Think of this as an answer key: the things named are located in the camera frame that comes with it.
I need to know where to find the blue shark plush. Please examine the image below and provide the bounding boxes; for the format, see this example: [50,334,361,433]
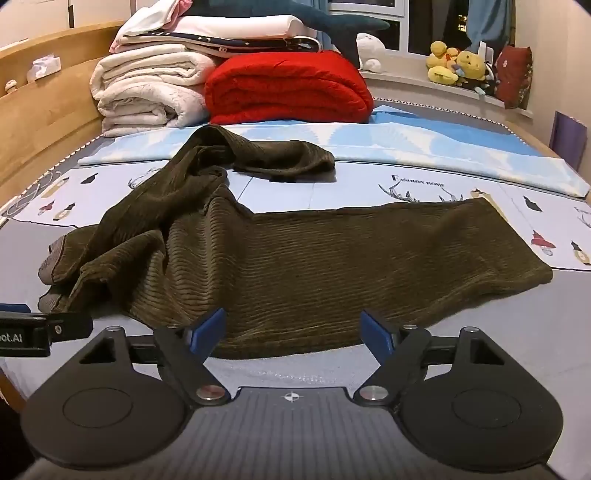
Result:
[187,0,391,70]

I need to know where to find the blue curtain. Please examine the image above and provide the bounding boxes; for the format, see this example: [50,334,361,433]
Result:
[466,0,515,56]

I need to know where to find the wooden headboard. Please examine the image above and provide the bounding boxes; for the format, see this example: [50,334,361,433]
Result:
[0,21,127,204]

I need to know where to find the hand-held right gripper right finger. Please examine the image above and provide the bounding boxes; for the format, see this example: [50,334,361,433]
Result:
[353,310,511,407]

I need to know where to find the yellow duck plush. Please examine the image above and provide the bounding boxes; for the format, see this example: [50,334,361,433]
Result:
[426,41,461,86]

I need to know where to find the tissue box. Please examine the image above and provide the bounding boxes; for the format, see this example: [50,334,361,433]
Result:
[26,54,62,84]

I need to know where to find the white windowsill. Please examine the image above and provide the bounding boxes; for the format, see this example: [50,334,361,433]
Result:
[360,69,532,112]

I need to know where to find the red folded quilt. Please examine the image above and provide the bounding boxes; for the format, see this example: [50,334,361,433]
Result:
[204,50,375,126]

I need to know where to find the printed white bed sheet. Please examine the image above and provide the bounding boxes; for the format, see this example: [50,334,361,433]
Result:
[0,157,591,407]

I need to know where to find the dark red cushion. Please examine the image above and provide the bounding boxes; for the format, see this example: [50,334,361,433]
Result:
[494,45,533,110]

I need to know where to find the white folded cloth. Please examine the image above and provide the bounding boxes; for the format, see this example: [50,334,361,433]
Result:
[115,0,192,38]

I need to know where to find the window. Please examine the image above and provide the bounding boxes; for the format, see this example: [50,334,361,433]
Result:
[330,0,472,54]

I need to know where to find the white folded blanket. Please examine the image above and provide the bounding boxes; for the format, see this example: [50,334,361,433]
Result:
[90,51,220,100]

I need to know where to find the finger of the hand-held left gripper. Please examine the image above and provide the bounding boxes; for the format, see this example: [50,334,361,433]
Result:
[46,313,93,343]

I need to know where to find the brown corduroy pants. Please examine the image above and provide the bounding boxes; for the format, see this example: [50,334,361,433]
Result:
[38,126,554,360]

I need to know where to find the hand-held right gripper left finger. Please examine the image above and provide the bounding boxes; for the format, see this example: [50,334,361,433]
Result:
[81,308,232,407]

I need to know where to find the purple board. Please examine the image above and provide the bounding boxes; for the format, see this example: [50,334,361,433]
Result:
[551,111,587,172]

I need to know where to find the white seal plush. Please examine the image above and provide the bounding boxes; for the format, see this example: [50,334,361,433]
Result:
[355,33,386,73]

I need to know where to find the light blue patterned blanket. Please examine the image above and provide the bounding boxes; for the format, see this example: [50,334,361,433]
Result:
[78,105,591,199]

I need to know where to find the yellow bear plush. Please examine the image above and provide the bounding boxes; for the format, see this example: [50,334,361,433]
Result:
[455,50,497,95]

